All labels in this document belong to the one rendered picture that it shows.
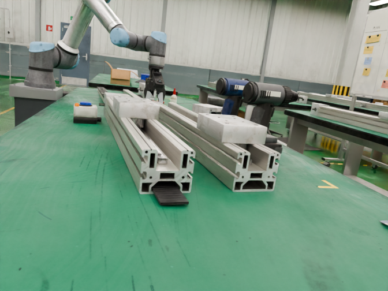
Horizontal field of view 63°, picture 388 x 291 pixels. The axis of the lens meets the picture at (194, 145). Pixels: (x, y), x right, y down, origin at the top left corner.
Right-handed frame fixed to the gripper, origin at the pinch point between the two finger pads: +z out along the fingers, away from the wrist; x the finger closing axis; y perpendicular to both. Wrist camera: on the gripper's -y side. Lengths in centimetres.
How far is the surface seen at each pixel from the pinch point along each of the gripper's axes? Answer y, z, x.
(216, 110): -31.0, -5.1, -19.5
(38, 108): 28, 8, 53
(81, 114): -32.5, 0.2, 32.7
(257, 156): -92, -3, -3
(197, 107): -26.7, -5.3, -12.7
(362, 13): 497, -211, -608
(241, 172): -96, 0, 3
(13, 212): -102, 4, 42
